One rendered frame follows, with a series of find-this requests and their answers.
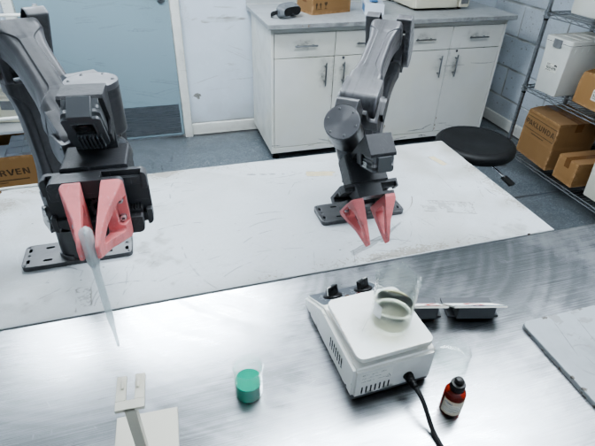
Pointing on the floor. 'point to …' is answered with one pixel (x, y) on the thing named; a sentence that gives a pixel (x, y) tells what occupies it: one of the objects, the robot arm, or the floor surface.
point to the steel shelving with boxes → (558, 142)
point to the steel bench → (312, 361)
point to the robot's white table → (254, 231)
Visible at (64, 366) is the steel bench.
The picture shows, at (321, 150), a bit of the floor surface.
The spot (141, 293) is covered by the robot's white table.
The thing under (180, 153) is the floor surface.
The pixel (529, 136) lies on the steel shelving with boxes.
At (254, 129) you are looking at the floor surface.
